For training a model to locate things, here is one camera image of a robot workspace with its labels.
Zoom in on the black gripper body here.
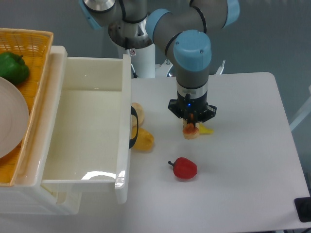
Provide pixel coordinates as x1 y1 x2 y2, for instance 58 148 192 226
168 82 217 122

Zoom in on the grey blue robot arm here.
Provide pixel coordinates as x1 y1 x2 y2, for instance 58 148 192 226
79 0 240 123

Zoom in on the round bread roll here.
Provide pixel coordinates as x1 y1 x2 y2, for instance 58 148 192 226
131 102 145 127

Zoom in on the upper white drawer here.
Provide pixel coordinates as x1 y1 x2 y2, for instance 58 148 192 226
42 55 133 204

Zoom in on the white plastic drawer cabinet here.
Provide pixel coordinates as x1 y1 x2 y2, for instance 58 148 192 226
0 45 82 216

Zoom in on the yellow banana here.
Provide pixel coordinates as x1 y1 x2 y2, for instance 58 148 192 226
199 123 214 135

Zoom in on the yellow bell pepper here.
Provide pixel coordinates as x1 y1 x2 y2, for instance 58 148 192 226
133 128 155 151

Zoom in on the red bell pepper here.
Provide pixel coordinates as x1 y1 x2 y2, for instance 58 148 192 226
168 157 197 180

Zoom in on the black device at table edge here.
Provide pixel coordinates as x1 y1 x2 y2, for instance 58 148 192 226
294 197 311 222

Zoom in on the orange woven basket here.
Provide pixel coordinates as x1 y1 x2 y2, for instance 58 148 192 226
0 28 53 187

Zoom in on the beige round plate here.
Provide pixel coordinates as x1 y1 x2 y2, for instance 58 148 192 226
0 78 29 157

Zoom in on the green bell pepper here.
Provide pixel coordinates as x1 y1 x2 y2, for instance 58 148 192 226
0 52 30 85

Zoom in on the black drawer handle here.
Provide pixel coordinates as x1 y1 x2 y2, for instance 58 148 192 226
129 105 139 149

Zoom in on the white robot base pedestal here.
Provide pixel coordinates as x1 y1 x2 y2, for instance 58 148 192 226
116 44 173 78

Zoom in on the white metal frame right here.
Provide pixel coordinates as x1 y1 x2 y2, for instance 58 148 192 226
289 85 311 132

